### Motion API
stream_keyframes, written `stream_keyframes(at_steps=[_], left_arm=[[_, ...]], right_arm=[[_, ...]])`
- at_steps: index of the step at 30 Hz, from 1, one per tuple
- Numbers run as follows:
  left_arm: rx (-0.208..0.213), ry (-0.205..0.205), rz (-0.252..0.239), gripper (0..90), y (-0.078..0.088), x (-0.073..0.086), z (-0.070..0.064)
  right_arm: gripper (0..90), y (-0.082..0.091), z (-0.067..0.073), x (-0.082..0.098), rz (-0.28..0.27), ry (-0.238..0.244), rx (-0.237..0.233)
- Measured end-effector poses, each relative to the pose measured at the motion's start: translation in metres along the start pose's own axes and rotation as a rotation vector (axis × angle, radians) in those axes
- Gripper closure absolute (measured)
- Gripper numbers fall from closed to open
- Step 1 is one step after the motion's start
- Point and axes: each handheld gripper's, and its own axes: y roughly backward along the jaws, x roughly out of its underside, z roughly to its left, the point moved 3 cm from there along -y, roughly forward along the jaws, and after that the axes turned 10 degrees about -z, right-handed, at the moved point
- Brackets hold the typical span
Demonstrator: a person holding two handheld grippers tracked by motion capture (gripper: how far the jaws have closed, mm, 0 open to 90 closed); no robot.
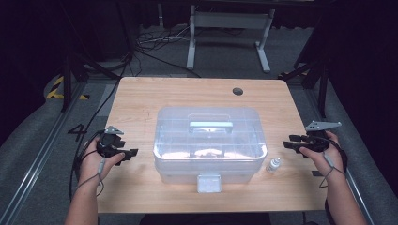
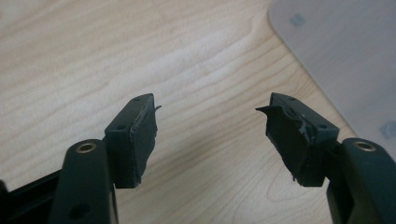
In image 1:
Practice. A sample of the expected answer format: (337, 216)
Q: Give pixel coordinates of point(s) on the person's left hand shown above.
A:
(92, 165)

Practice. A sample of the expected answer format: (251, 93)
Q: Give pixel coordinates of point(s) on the person's dark clothing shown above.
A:
(203, 219)

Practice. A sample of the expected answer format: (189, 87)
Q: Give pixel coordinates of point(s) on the grey metal desk frame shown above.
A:
(230, 20)

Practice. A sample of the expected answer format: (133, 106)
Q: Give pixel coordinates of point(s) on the clear plastic storage box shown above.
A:
(209, 140)

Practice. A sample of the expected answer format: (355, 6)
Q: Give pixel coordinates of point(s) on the black metal stand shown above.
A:
(66, 81)
(322, 87)

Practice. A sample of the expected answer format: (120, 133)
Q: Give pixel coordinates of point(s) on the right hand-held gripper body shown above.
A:
(317, 142)

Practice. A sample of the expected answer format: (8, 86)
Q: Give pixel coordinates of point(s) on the black tape piece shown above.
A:
(316, 173)

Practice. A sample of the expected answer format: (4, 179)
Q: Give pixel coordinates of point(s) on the small white dropper bottle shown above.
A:
(273, 165)

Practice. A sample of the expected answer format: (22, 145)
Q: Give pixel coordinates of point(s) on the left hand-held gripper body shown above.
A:
(108, 145)

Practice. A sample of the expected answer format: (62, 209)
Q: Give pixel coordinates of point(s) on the person's right hand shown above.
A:
(325, 165)

